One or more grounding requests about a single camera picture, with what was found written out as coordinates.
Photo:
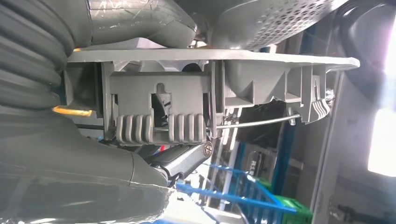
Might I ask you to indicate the black rounded part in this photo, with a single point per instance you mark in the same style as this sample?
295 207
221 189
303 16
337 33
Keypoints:
359 46

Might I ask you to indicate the green plastic crate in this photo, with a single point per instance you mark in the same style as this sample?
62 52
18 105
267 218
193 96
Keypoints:
294 207

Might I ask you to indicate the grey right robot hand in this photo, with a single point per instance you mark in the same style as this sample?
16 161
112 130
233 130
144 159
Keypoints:
62 179

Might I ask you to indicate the blue metal shelf rack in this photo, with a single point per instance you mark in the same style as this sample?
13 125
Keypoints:
235 199

